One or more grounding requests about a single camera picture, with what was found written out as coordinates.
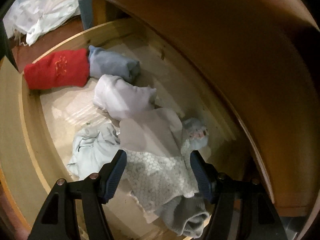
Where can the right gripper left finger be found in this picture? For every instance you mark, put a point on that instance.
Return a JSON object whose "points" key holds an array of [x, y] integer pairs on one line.
{"points": [[57, 217]]}

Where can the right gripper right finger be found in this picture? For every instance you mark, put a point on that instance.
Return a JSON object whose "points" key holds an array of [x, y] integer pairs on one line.
{"points": [[258, 216]]}

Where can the grey sock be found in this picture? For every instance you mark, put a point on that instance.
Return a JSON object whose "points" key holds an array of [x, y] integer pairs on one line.
{"points": [[184, 216]]}

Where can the light blue knit sock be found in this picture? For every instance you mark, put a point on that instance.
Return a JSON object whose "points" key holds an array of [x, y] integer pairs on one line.
{"points": [[194, 136]]}

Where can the white patterned underwear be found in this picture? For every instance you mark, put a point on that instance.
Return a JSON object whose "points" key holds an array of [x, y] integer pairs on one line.
{"points": [[156, 168]]}

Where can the pale green underwear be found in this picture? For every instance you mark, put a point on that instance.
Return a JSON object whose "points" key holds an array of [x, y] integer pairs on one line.
{"points": [[93, 146]]}

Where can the lavender underwear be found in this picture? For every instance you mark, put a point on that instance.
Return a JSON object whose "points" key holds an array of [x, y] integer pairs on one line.
{"points": [[121, 99]]}

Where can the red underwear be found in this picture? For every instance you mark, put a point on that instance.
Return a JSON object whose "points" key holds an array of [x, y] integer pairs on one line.
{"points": [[58, 69]]}

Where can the blue-grey underwear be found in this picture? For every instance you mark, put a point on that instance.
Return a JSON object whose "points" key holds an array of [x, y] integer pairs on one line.
{"points": [[103, 62]]}

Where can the wooden drawer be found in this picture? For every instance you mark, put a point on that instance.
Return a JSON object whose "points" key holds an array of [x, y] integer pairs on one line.
{"points": [[31, 160]]}

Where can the wooden nightstand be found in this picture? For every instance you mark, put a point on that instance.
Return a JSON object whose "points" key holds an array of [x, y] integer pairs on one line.
{"points": [[245, 49]]}

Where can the white plastic bag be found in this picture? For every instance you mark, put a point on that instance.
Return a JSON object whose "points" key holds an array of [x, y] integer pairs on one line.
{"points": [[34, 18]]}

